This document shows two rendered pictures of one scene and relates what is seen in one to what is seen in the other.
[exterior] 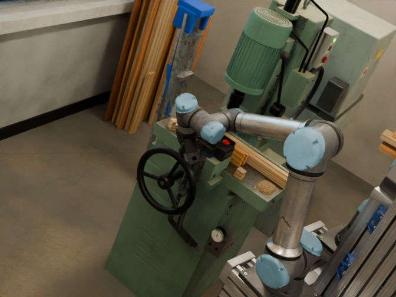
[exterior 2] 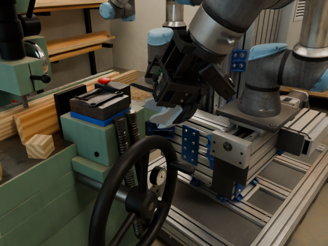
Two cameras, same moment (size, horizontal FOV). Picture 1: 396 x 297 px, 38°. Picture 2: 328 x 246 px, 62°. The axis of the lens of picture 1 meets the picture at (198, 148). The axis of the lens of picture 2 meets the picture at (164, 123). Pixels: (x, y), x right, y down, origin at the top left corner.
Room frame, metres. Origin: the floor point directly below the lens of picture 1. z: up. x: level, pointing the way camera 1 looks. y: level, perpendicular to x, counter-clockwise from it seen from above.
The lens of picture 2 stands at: (1.82, 0.50, 1.21)
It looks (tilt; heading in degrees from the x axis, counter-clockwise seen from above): 26 degrees down; 278
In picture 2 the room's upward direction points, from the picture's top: straight up
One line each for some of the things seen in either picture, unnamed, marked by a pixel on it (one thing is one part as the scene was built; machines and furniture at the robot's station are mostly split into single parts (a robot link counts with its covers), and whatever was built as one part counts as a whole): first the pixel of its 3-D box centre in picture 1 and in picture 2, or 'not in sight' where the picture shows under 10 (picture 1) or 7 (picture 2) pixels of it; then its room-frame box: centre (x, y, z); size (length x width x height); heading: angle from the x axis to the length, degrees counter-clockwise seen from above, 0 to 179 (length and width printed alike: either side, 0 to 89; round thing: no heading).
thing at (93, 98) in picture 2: (214, 146); (104, 99); (2.03, -0.06, 0.99); 0.13 x 0.11 x 0.06; 67
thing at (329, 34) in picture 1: (322, 48); not in sight; (2.48, -0.32, 1.40); 0.10 x 0.06 x 0.16; 157
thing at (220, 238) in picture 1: (218, 235); (156, 177); (1.95, -0.22, 0.65); 0.06 x 0.04 x 0.08; 67
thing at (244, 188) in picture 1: (214, 162); (82, 135); (2.12, -0.09, 0.87); 0.61 x 0.30 x 0.06; 67
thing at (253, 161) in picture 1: (244, 155); (73, 100); (2.19, -0.20, 0.92); 0.60 x 0.02 x 0.04; 67
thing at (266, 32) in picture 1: (257, 52); not in sight; (2.24, -0.07, 1.35); 0.18 x 0.18 x 0.31
